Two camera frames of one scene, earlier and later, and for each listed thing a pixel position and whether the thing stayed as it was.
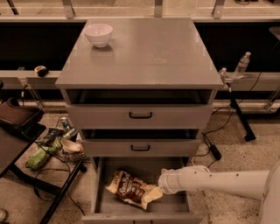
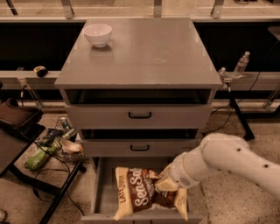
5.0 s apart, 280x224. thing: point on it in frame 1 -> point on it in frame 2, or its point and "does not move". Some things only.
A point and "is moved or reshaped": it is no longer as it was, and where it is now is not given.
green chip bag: x=52 y=147 does not move
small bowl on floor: x=72 y=146 does not move
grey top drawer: x=140 y=108 does not move
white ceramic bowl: x=99 y=34 does not move
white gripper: x=170 y=181 -> x=178 y=174
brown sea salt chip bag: x=129 y=187 is moved or reshaped
